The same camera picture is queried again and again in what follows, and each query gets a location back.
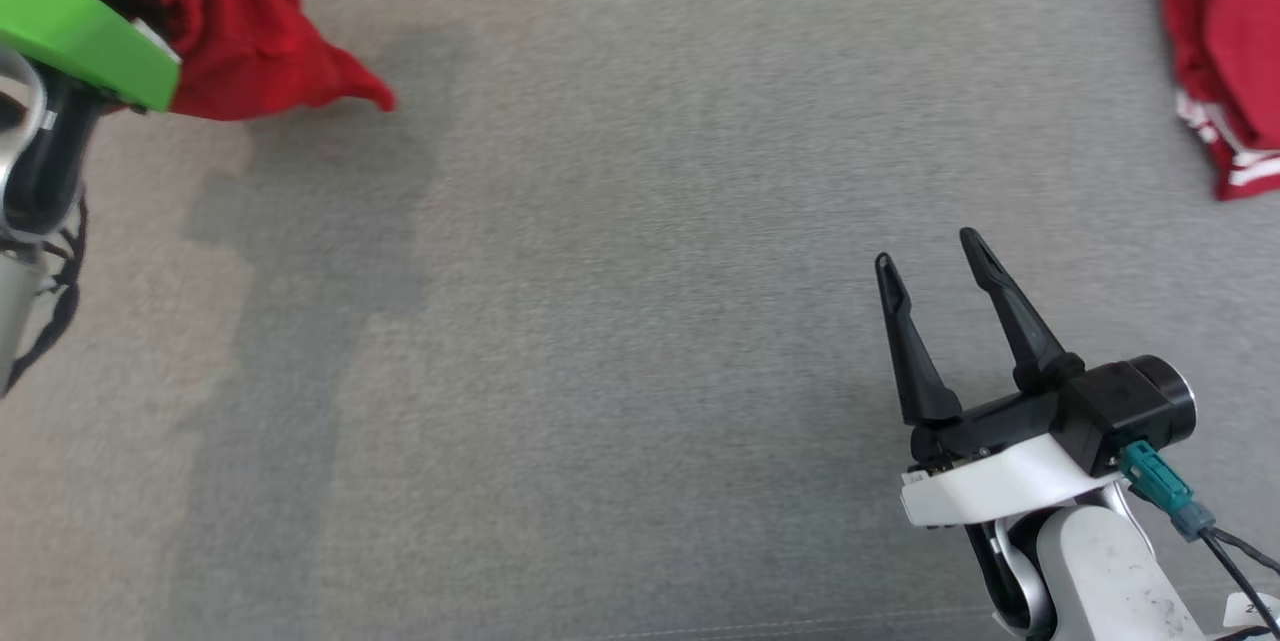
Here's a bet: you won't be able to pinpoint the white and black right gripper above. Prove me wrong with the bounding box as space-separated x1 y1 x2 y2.
875 228 1127 529

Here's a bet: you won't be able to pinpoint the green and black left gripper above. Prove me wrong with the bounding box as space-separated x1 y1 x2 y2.
0 0 183 114

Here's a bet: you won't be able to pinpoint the grey fabric sofa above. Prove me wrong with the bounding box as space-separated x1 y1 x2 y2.
0 0 1280 641

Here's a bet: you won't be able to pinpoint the red garment with white stripes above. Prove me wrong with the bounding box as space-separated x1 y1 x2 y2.
1153 0 1280 203

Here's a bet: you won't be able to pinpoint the teal right camera connector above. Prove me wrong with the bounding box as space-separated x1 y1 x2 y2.
1120 441 1217 542

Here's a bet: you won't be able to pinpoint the white cable label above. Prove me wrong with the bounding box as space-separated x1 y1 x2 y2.
1224 591 1280 634

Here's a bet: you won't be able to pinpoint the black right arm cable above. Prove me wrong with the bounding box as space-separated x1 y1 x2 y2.
1195 524 1280 641

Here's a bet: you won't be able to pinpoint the red shorts with white waistband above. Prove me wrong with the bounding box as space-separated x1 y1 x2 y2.
125 0 397 122

